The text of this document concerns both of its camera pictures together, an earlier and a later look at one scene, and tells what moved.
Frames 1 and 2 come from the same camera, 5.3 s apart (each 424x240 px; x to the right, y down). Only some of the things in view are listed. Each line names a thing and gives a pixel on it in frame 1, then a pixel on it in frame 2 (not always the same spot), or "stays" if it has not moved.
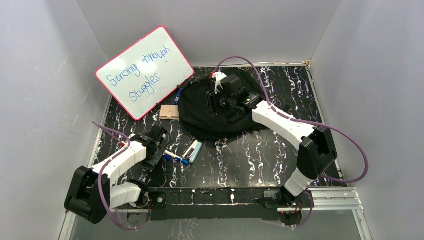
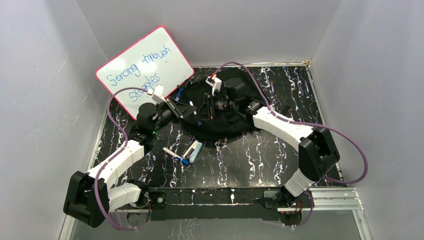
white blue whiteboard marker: [184, 161] stays
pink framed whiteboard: [146, 73] stays
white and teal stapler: [193, 151] stays
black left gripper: [157, 144] -> [177, 109]
